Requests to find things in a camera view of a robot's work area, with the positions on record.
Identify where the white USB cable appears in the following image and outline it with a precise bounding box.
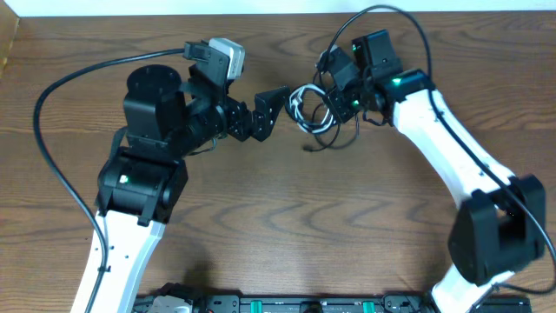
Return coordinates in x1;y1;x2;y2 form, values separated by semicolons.
288;83;336;135

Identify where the black USB cable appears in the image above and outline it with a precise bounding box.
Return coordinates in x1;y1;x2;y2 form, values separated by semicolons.
310;102;361;150
302;69;342;153

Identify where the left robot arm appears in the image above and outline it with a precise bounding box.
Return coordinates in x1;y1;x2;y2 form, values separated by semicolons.
71;64;289;312

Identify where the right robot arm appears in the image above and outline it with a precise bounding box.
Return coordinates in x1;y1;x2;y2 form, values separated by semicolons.
318;30;555;312

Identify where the wooden side board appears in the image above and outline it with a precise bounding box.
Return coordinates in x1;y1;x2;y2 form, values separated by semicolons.
0;0;20;77

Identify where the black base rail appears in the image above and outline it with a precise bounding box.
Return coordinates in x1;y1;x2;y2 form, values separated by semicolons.
132;282;532;313

